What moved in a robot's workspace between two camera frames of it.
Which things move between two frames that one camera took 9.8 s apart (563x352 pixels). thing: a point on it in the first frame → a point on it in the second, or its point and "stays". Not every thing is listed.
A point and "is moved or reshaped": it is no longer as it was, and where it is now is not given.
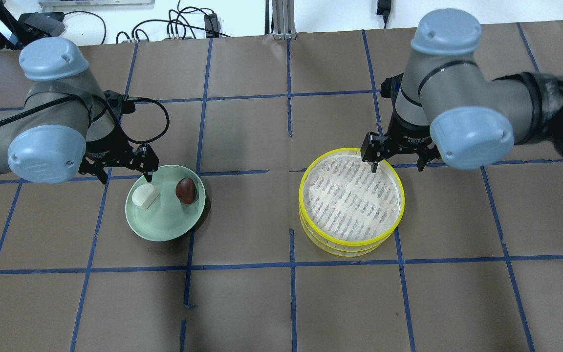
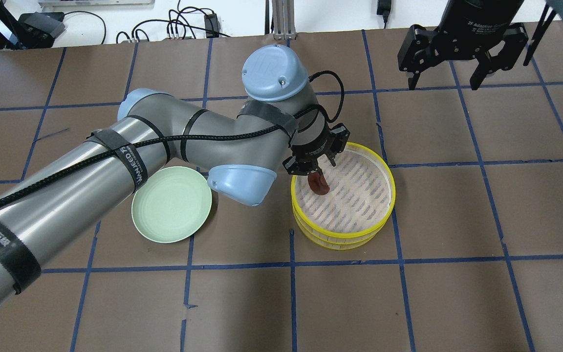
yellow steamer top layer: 342,202 is moved or reshaped
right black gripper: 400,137 → 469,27
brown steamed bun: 186,190 → 317,183
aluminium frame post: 283,16 stays
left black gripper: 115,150 → 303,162
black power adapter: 211,26 stays
